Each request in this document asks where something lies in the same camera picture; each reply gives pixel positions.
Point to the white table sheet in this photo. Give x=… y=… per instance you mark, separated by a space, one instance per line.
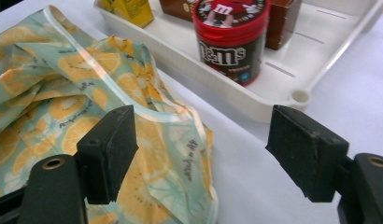
x=361 y=93

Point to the yellow drink carton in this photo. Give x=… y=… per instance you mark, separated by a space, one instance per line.
x=133 y=11

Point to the lemon print cloth bag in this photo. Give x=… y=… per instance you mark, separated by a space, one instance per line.
x=55 y=87

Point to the white plastic tray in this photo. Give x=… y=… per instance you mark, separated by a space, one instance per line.
x=286 y=62

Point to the brown cookie box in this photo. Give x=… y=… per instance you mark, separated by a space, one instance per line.
x=281 y=25

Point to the red lid candy jar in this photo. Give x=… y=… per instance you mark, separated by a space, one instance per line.
x=230 y=49

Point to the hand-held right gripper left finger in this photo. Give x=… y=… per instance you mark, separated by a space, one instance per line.
x=108 y=149

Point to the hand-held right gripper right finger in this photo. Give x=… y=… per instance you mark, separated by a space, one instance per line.
x=304 y=152

